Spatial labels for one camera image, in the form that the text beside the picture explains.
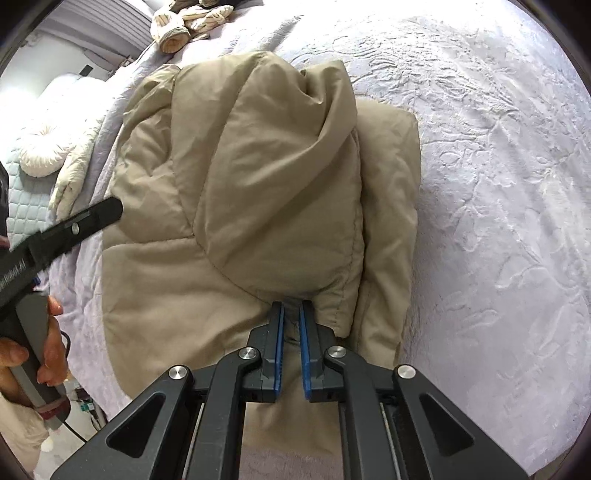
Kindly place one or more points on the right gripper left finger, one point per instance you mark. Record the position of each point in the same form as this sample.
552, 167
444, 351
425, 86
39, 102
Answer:
188, 424

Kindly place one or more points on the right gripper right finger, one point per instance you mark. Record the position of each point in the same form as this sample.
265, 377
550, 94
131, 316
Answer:
395, 424

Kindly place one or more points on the tan puffer jacket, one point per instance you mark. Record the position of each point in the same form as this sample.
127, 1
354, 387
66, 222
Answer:
246, 181

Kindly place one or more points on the white sleeve forearm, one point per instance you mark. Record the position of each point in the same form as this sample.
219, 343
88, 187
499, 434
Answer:
24, 431

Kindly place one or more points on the striped beige clothes pile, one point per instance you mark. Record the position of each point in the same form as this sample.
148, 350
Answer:
174, 25

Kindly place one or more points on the person left hand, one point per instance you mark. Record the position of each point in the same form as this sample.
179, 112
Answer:
25, 313

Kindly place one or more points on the lavender quilted bedspread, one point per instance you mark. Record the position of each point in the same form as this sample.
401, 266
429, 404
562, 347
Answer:
500, 314

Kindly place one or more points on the round cream pillow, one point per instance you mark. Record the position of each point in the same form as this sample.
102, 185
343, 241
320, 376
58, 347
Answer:
60, 120

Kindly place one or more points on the grey striped curtain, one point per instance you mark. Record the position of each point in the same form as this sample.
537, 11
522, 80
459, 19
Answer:
112, 30

